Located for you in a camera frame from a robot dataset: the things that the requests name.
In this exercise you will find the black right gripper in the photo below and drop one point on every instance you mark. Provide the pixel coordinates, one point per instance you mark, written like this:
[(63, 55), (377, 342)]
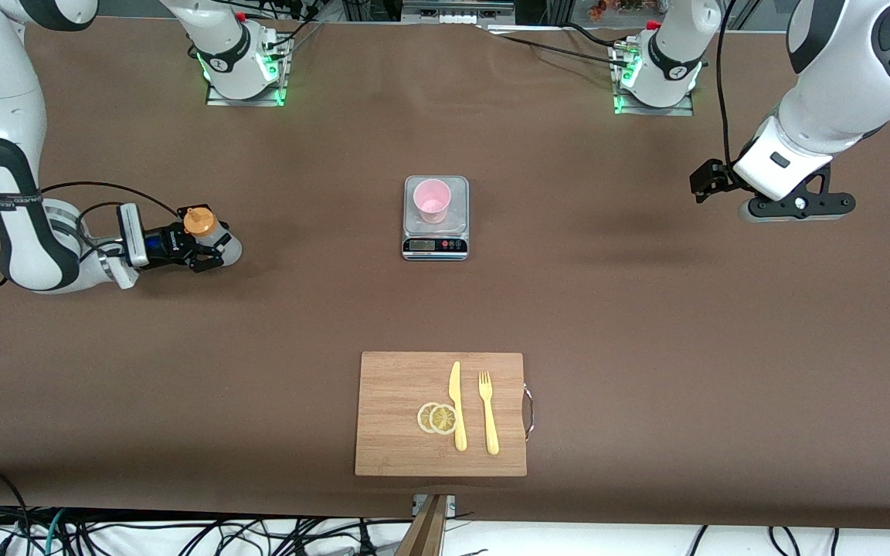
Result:
[(169, 245)]

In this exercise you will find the brown table cover sheet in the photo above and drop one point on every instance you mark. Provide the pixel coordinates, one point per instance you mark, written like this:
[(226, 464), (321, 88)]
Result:
[(646, 371)]

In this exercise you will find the translucent squeeze bottle orange cap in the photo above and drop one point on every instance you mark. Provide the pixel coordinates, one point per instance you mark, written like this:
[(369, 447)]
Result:
[(199, 222)]

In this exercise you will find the yellow plastic knife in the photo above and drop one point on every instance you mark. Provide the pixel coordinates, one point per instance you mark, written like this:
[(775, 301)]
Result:
[(460, 432)]

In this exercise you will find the small metal bracket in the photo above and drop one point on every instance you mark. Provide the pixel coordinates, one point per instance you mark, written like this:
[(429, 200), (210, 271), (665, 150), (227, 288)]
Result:
[(450, 506)]

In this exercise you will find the bamboo cutting board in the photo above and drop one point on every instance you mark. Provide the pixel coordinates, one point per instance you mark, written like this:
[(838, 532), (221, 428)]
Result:
[(395, 401)]

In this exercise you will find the wooden post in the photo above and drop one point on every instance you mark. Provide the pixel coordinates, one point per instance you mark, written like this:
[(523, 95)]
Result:
[(426, 533)]

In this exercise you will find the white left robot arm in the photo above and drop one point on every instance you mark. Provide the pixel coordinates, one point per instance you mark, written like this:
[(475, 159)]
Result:
[(839, 93)]

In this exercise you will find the yellow plastic fork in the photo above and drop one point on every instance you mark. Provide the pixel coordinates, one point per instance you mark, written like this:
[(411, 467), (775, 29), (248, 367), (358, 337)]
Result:
[(491, 432)]

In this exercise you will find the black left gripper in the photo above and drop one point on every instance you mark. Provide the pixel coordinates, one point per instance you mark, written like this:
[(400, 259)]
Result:
[(711, 179)]

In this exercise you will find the pink plastic cup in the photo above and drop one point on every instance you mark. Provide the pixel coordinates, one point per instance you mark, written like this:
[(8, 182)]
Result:
[(433, 202)]

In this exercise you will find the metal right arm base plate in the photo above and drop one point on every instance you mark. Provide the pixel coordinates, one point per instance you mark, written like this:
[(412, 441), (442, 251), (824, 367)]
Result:
[(221, 101)]

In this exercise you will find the lemon slice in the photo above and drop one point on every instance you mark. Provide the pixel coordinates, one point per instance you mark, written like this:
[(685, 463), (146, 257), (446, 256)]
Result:
[(422, 418), (443, 419)]

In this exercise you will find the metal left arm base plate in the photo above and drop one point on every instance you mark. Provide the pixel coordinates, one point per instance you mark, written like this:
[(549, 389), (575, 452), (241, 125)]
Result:
[(677, 111)]

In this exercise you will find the white power strip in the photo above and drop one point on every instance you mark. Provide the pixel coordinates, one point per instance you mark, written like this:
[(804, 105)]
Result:
[(459, 18)]

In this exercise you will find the silver digital kitchen scale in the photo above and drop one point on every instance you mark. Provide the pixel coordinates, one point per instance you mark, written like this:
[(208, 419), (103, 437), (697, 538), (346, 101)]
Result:
[(435, 247)]

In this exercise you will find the small orange item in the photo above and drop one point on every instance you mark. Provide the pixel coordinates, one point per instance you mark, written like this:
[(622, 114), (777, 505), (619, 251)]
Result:
[(598, 9)]

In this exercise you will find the aluminium frame rail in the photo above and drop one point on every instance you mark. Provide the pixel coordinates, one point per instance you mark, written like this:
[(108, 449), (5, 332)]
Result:
[(422, 8)]

